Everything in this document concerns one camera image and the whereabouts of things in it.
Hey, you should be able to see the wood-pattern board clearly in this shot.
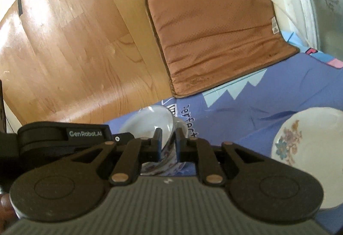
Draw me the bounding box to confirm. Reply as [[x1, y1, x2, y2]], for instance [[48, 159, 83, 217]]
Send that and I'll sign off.
[[0, 0, 175, 129]]

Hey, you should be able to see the brown seat cushion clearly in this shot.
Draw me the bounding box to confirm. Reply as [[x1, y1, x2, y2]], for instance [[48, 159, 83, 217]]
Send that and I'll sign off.
[[145, 0, 301, 99]]

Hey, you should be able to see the large white floral plate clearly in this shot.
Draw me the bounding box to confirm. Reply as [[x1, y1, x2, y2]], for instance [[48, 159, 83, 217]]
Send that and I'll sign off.
[[270, 107, 343, 210]]

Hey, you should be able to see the blue printed tablecloth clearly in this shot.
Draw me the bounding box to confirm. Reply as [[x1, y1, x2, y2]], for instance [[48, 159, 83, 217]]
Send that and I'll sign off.
[[103, 31, 343, 235]]

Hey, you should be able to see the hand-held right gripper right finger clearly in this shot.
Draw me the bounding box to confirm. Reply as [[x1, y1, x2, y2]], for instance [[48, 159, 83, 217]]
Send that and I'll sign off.
[[175, 128, 266, 186]]

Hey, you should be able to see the white floral bowl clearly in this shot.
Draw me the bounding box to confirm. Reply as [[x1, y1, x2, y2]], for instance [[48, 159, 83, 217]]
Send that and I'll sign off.
[[120, 106, 186, 174]]

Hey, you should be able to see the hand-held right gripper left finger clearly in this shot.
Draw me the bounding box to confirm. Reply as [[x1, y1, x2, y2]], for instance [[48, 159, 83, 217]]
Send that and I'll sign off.
[[67, 128, 163, 186]]

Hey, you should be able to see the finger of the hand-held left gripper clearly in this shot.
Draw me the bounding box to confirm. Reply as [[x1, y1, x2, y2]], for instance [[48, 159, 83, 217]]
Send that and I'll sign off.
[[112, 132, 135, 145]]

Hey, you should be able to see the person's left hand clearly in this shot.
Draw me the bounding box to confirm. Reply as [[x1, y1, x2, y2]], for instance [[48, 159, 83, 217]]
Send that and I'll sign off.
[[0, 193, 16, 226]]

